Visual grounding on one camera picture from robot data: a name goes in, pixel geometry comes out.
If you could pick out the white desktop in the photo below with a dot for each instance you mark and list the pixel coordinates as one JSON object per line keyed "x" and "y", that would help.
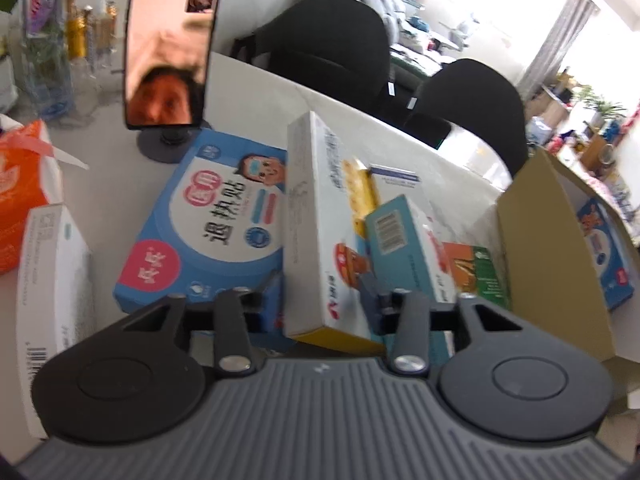
{"x": 250, "y": 95}

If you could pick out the white and yellow medicine box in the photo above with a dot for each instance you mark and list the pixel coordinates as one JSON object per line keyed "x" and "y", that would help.
{"x": 320, "y": 240}

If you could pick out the black office chair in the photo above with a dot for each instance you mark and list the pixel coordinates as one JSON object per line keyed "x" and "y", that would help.
{"x": 325, "y": 45}
{"x": 470, "y": 105}

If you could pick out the brown cardboard box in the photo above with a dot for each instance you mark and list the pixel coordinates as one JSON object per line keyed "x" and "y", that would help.
{"x": 540, "y": 260}

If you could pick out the teal medicine box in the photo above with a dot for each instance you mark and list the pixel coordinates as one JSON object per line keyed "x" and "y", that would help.
{"x": 405, "y": 250}

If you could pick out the gold foil bottles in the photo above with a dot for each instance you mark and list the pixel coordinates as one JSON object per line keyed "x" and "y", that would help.
{"x": 90, "y": 30}

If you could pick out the small blue cartoon box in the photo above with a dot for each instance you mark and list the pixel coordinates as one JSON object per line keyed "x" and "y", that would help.
{"x": 605, "y": 255}

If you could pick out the white box with blue stripe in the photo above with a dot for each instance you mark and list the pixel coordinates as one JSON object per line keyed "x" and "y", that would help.
{"x": 397, "y": 182}

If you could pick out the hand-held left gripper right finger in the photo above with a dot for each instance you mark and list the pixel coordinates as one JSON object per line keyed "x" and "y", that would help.
{"x": 411, "y": 332}

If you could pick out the plain white medicine box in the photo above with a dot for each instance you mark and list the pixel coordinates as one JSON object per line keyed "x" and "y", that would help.
{"x": 50, "y": 280}

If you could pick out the black round phone stand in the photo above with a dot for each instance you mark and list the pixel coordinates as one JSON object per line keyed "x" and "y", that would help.
{"x": 167, "y": 145}

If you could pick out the large blue fever patch box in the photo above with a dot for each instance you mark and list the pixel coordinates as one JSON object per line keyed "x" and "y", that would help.
{"x": 210, "y": 230}

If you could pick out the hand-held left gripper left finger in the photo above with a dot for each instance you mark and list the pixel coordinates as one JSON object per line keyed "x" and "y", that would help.
{"x": 234, "y": 332}

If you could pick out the black smartphone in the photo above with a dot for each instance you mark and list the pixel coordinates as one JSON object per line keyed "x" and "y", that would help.
{"x": 167, "y": 50}

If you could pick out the orange tissue packet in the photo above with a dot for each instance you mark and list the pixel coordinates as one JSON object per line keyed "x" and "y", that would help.
{"x": 25, "y": 195}

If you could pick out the green and orange box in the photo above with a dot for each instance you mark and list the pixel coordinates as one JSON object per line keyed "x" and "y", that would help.
{"x": 475, "y": 270}

